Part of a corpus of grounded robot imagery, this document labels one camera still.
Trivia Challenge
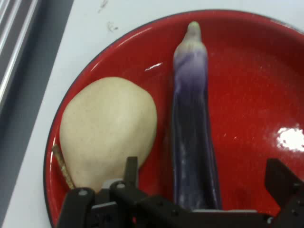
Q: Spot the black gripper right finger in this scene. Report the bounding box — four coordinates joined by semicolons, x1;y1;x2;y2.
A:
261;158;304;228

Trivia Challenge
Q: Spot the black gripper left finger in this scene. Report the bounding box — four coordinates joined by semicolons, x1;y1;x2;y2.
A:
57;156;188;228

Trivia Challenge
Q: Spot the cream toy pear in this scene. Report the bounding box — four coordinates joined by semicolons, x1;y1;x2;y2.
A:
52;76;158;193

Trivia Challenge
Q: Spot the purple toy eggplant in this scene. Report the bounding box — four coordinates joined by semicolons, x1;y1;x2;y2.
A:
171;21;223;210

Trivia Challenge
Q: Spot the red enamel plate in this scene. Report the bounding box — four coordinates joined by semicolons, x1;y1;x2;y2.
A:
43;9;304;228

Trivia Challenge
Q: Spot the aluminium frame rail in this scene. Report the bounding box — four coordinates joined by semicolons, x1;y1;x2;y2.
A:
0;0;41;107

